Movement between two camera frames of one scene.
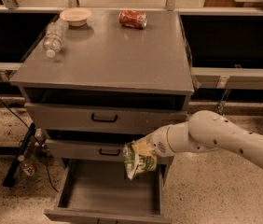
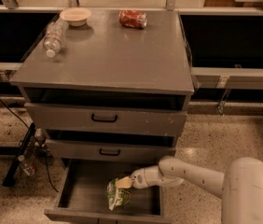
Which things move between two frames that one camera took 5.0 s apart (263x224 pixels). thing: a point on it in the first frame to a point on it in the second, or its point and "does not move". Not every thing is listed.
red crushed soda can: x=133 y=19 does not move
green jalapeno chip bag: x=138 y=163 to x=117 y=196
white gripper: x=158 y=144 to x=139 y=178
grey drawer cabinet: x=97 y=78 does not move
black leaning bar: x=15 y=166 does not move
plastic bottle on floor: x=29 y=168 does not move
